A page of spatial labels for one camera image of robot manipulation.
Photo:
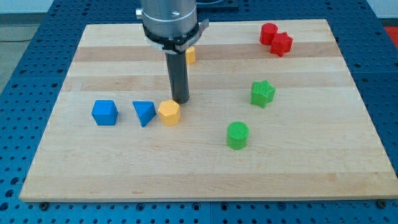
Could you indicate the yellow heart block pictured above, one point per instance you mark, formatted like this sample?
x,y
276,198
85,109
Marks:
x,y
190,55

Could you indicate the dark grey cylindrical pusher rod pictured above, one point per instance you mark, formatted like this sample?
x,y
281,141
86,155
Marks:
x,y
178,77

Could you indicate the blue triangle block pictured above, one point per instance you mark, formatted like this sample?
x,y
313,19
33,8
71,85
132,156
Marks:
x,y
145,111

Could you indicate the green cylinder block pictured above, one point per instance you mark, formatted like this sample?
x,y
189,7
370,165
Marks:
x,y
237,135

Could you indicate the red cylinder block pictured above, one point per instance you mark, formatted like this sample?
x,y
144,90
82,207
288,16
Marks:
x,y
268,32

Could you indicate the green star block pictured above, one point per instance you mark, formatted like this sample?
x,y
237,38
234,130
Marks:
x,y
262,93

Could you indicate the yellow hexagon block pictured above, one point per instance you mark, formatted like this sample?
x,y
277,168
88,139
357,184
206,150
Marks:
x,y
169,112

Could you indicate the light wooden board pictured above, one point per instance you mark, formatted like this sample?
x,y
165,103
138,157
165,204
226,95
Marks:
x,y
314,141

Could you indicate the black flange mount ring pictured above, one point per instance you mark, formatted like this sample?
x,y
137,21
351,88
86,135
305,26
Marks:
x,y
176,45

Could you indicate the red star block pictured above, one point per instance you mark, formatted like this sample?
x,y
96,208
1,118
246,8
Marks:
x,y
281,44

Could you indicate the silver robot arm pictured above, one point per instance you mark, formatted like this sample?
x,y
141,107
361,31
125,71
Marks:
x,y
172,26

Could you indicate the blue cube block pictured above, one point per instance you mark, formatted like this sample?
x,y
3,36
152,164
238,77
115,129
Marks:
x,y
105,112

